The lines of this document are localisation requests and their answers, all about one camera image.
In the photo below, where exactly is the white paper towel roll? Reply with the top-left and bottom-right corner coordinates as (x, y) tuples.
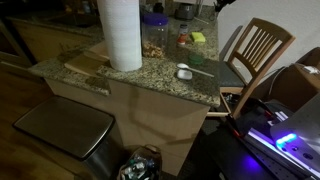
(97, 0), (142, 72)

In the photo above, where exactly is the white earbuds case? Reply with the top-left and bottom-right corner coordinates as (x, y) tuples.
(177, 69), (192, 80)

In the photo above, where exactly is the brown cardboard box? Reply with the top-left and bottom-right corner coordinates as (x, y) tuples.
(266, 46), (320, 113)

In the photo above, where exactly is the orange label pill bottle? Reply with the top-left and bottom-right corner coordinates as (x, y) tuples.
(177, 24), (188, 45)

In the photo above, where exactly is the yellow green sponge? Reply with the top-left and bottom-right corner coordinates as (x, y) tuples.
(191, 32), (206, 42)

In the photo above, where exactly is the wooden cutting board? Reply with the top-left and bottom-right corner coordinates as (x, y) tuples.
(64, 41), (110, 77)

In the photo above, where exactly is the stainless steel trash can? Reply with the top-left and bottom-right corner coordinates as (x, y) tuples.
(13, 96), (123, 180)

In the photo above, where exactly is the clear jar with purple lid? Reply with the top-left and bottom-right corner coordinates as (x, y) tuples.
(142, 13), (168, 58)

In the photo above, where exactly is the wooden chair with grey seat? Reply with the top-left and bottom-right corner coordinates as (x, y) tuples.
(207, 17), (295, 118)

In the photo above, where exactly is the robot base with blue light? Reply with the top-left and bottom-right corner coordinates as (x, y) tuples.
(234, 94), (320, 180)

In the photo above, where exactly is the bag of recyclables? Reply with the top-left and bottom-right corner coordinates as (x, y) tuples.
(116, 144), (162, 180)

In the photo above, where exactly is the green bowl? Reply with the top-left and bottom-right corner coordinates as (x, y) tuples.
(188, 54), (204, 65)

